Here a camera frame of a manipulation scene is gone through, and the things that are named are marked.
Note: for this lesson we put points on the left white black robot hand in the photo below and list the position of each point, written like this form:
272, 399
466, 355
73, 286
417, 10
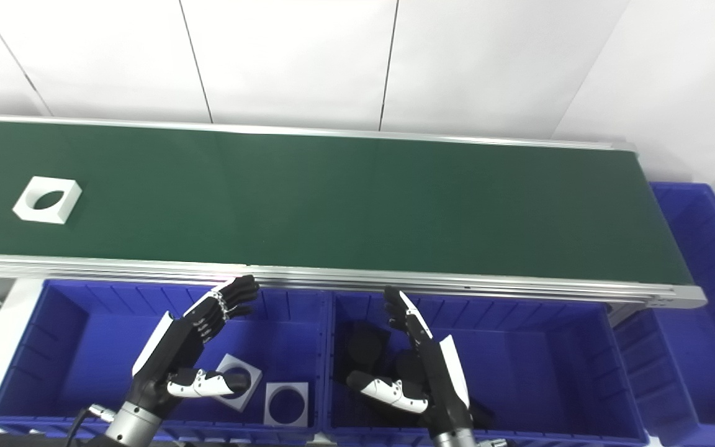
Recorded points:
177, 347

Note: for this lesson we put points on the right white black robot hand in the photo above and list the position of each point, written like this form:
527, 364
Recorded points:
435, 366

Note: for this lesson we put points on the white square part round hole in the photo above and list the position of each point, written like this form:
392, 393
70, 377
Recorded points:
47, 200
286, 405
242, 388

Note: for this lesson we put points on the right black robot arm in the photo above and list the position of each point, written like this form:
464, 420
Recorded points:
457, 438

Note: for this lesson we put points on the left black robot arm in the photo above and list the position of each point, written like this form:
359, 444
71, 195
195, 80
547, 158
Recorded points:
133, 425

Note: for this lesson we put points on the black part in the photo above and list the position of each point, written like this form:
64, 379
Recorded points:
364, 347

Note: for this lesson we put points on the blue plastic bin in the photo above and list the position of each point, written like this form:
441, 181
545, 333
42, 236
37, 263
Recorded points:
550, 366
699, 347
90, 347

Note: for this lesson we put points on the green conveyor belt aluminium frame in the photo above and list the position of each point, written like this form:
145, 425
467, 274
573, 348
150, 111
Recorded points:
357, 205

